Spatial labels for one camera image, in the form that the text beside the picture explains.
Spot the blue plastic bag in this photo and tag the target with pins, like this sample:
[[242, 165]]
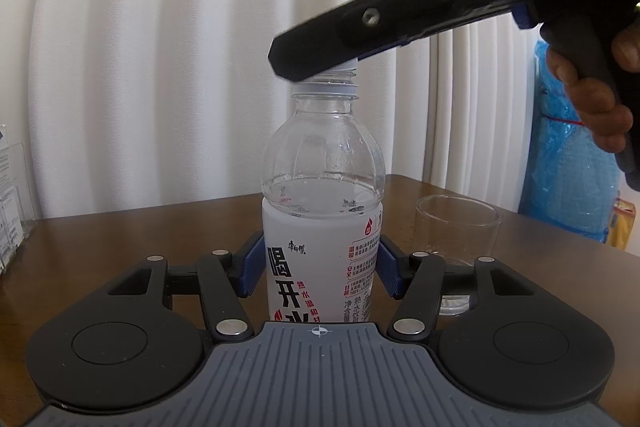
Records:
[[569, 182]]

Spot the white pleated curtain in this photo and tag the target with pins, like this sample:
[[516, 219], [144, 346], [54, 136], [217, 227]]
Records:
[[134, 103]]

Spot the white bottle cap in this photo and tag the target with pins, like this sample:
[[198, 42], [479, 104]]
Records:
[[344, 73]]

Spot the white black product box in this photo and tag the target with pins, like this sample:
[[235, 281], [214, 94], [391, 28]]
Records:
[[11, 230]]

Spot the clear drinking glass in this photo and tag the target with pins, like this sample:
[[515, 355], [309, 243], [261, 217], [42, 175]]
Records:
[[455, 227]]

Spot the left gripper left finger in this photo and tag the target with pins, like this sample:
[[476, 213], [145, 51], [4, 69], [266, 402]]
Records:
[[143, 335]]

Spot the clear plastic water bottle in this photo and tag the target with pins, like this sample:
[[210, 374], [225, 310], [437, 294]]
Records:
[[323, 181]]

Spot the right hand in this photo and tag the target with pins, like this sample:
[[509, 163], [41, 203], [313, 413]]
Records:
[[593, 100]]

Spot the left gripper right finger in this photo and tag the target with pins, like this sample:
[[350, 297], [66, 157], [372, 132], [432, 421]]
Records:
[[496, 335]]

